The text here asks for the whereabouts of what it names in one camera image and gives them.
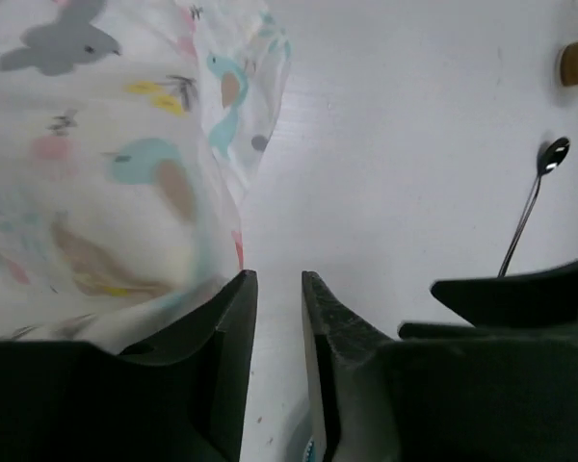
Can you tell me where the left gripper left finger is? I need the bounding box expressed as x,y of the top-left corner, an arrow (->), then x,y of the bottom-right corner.
0,270 -> 258,461

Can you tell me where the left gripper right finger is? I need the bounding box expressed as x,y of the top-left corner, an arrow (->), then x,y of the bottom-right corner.
302,260 -> 578,461

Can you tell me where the patterned white cloth napkin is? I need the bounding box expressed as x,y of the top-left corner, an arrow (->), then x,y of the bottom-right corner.
0,1 -> 291,353

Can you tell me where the teal scalloped plate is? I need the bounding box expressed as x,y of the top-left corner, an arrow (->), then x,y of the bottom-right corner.
302,437 -> 316,462

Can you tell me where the black spoon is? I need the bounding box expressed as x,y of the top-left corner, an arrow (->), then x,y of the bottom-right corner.
497,137 -> 570,277

